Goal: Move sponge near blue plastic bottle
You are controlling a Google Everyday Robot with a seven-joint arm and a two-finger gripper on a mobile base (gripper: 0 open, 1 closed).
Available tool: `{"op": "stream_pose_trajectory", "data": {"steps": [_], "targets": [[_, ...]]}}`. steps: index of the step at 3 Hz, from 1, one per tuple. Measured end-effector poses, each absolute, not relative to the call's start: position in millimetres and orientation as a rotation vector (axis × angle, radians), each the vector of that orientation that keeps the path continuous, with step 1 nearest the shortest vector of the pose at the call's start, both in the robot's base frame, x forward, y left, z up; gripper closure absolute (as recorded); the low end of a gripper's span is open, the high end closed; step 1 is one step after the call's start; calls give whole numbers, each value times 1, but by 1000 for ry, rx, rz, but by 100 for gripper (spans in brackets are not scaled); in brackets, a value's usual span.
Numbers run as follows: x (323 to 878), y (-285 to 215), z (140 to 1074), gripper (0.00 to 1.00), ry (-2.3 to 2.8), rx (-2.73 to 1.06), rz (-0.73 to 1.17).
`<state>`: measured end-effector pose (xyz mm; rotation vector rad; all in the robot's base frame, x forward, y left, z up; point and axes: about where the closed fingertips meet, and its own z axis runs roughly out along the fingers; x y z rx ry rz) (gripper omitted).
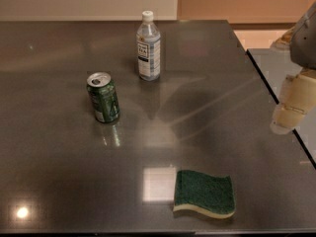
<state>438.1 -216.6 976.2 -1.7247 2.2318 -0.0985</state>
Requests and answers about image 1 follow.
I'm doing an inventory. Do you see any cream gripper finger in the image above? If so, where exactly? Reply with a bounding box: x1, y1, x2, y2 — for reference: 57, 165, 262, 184
271, 28, 294, 51
271, 68, 316, 134

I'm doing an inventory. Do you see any green and yellow sponge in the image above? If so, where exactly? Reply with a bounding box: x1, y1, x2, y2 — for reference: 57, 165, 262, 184
173, 170, 236, 219

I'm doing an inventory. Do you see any clear blue-label plastic bottle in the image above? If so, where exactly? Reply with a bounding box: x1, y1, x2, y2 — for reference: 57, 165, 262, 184
136, 11, 161, 81

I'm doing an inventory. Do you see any green soda can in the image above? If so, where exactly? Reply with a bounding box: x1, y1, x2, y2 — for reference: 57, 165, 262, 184
87, 72, 119, 123

